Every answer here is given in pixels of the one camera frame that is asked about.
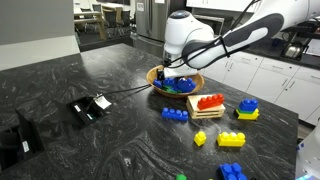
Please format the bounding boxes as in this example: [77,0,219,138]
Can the black table outlet box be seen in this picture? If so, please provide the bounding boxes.
[68,96,108,128]

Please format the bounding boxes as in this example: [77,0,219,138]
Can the small yellow block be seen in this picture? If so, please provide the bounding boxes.
[194,131,206,146]

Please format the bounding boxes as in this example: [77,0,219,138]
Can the green block at edge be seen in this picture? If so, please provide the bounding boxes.
[176,174,187,180]

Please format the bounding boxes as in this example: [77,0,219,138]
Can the white paper tag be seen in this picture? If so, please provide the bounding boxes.
[94,95,111,109]

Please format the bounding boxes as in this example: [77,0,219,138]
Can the stainless steel refrigerator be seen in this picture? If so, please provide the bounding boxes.
[132,0,186,58]

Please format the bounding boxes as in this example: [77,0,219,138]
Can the long blue block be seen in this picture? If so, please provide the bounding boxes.
[162,108,189,121]

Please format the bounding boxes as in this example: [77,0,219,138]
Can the wooden dining table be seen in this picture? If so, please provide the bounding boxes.
[74,11,106,40]

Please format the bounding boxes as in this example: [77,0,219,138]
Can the silver microwave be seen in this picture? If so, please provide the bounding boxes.
[195,15,223,35]

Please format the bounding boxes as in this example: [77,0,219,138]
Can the red long block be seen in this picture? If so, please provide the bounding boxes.
[197,93,224,110]

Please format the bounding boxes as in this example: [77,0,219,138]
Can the long yellow block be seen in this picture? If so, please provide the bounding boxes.
[217,132,246,147]

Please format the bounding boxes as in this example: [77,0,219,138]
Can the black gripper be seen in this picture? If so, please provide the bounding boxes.
[156,69,165,81]

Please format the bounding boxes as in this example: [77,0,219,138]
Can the small wooden pallet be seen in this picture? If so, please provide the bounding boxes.
[186,95,225,119]

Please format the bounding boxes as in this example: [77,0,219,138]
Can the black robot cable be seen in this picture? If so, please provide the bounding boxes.
[162,0,263,69]

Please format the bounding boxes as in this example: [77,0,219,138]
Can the yellow block under stack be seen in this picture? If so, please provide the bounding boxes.
[234,109,259,120]

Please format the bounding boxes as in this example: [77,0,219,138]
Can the large blue block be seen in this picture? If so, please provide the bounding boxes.
[217,163,248,180]

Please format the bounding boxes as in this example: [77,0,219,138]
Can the white kitchen cabinets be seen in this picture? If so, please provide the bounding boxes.
[202,52,320,125]

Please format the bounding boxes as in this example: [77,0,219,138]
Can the blue block on stack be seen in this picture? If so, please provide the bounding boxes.
[239,99,258,112]

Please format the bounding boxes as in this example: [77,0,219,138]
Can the black left outlet box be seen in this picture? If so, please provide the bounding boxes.
[0,111,44,173]

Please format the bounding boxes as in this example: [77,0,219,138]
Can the blue blocks in bowl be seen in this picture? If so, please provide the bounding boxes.
[153,78,196,94]

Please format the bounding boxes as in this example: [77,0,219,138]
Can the green block in stack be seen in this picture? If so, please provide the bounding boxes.
[236,108,258,114]

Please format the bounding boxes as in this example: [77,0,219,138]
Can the wooden bowl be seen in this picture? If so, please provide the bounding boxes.
[146,65,204,98]

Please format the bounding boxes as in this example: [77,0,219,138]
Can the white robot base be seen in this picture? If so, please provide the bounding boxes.
[295,122,320,180]

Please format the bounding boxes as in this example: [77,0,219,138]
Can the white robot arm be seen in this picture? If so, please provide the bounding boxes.
[163,0,320,78]

